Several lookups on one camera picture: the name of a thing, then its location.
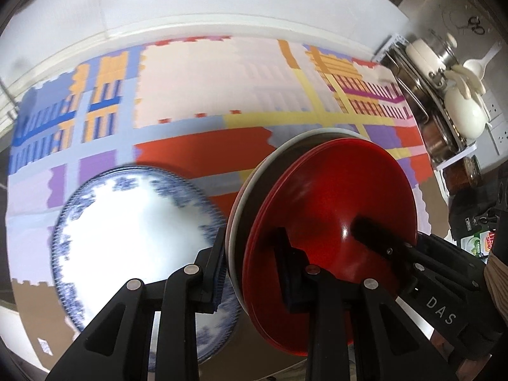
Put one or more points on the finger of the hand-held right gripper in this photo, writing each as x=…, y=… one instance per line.
x=448, y=256
x=373, y=234

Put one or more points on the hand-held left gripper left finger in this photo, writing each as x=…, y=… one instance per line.
x=217, y=281

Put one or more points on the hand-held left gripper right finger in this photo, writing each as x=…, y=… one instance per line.
x=287, y=281

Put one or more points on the red bowl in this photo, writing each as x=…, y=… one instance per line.
x=329, y=206

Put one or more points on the white bowl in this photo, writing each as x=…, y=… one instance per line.
x=238, y=206

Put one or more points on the blue floral white plate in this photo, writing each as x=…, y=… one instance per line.
x=127, y=242

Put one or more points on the person's right forearm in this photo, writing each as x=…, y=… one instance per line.
x=498, y=281

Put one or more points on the person's right hand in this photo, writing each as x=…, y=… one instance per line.
x=440, y=347

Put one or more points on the green white packet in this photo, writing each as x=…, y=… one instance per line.
x=476, y=244

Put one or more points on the glass jar with dark lid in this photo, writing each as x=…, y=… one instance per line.
x=462, y=174

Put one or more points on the white corner shelf rack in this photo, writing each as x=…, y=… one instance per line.
x=456, y=156

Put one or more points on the white ceramic pot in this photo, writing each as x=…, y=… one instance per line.
x=464, y=111

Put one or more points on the cream pot with steel lid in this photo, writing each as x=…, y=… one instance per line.
x=420, y=53

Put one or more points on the white rice spoon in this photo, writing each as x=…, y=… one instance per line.
x=474, y=67

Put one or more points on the colourful patterned table mat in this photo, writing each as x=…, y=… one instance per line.
x=198, y=87

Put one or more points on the black scissors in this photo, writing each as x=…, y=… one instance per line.
x=474, y=24

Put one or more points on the white wall socket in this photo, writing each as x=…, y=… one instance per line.
x=503, y=137
x=498, y=107

